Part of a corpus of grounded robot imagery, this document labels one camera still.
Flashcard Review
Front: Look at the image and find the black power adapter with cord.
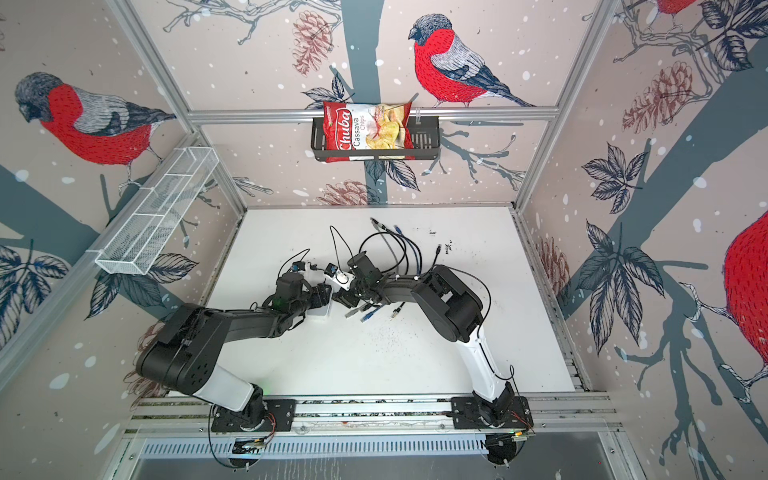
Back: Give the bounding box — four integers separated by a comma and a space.
277, 248, 311, 278

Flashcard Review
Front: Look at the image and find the black ethernet cable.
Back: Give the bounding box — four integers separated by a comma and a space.
374, 218, 445, 319

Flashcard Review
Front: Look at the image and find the white network switch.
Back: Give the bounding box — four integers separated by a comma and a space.
306, 301, 333, 320

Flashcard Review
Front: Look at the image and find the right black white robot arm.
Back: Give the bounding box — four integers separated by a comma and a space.
332, 253, 516, 428

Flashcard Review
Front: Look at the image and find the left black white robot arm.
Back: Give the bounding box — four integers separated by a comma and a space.
136, 271, 332, 429

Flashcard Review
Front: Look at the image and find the red cassava chips bag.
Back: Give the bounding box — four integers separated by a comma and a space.
323, 102, 413, 163

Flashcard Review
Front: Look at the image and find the grey ethernet cable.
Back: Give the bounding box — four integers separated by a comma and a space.
344, 219, 404, 319

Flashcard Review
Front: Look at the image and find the dark blue ethernet cable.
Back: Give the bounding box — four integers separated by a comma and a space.
359, 225, 425, 324

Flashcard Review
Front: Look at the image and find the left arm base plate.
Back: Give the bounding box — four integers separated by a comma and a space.
211, 399, 297, 434

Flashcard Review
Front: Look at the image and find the black wall basket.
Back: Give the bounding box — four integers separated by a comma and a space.
310, 116, 441, 163

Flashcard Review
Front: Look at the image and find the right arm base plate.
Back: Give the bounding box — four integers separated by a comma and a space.
449, 396, 534, 431

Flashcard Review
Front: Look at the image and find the white wire mesh shelf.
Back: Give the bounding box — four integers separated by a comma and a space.
95, 146, 219, 275

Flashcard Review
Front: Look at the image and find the aluminium mounting rail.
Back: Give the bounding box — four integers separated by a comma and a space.
123, 391, 624, 437

